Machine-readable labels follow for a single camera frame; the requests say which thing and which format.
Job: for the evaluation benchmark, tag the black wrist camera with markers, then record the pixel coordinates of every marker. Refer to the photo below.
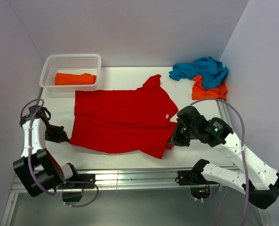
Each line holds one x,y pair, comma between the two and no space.
42,112
190,116

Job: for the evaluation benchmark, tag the rolled orange t shirt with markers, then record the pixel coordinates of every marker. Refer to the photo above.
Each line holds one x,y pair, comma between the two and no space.
74,79

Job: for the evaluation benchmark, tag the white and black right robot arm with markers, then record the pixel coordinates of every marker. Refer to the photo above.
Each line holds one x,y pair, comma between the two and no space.
258,180

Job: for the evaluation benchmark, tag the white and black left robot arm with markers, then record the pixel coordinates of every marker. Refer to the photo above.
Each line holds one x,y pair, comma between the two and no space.
37,169

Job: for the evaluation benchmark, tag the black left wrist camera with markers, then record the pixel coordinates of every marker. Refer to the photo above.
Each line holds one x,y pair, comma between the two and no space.
42,112

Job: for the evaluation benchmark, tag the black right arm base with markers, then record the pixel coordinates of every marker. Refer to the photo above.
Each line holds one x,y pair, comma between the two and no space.
199,187

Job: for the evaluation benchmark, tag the red t shirt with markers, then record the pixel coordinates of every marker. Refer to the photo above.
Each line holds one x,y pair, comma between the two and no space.
121,121

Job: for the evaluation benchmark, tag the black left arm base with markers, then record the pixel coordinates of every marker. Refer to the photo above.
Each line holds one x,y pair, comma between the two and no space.
73,192

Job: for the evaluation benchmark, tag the aluminium rail frame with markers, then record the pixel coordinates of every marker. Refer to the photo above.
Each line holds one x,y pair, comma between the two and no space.
140,178

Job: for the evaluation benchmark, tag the white plastic basket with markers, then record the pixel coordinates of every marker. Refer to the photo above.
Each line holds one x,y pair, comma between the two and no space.
76,64

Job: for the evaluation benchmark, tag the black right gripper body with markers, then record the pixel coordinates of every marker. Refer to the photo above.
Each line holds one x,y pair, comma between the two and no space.
187,133

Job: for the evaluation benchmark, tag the blue t shirt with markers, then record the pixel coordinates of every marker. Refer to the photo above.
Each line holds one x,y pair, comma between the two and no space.
213,72

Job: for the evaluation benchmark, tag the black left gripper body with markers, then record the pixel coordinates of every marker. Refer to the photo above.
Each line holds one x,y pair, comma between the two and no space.
53,133

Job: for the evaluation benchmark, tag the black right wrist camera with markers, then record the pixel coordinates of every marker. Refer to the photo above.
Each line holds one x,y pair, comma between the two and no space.
190,116

